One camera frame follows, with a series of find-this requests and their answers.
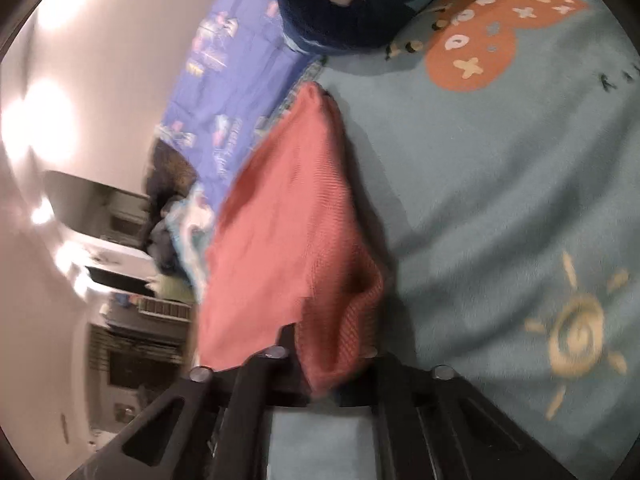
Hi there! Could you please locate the brown patterned blanket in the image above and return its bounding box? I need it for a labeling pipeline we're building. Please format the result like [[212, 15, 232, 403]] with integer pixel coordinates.
[[147, 137, 198, 201]]

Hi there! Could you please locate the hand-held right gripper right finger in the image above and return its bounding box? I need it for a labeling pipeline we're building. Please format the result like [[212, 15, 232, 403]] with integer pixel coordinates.
[[340, 347, 581, 480]]

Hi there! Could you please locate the purple tree-print sheet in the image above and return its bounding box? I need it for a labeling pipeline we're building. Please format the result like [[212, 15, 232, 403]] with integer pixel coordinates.
[[157, 0, 326, 211]]

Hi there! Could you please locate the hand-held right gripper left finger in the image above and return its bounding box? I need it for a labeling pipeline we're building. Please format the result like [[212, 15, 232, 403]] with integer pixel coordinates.
[[65, 325, 311, 480]]

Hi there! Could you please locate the dark blue star-print blanket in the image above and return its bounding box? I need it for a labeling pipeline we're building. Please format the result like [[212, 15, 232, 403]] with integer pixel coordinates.
[[276, 0, 485, 56]]

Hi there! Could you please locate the teal printed bed blanket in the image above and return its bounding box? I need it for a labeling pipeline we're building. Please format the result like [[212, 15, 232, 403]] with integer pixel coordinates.
[[165, 0, 640, 480]]

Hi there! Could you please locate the green cushion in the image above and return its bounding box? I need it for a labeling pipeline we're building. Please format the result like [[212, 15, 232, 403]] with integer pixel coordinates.
[[155, 277, 196, 303]]

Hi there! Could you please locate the white slatted rack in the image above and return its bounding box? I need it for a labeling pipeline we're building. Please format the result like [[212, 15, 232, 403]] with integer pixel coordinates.
[[135, 296, 193, 322]]

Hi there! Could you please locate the coral long-sleeve shirt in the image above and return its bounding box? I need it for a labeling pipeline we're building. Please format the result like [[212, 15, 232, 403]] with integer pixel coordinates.
[[197, 81, 386, 396]]

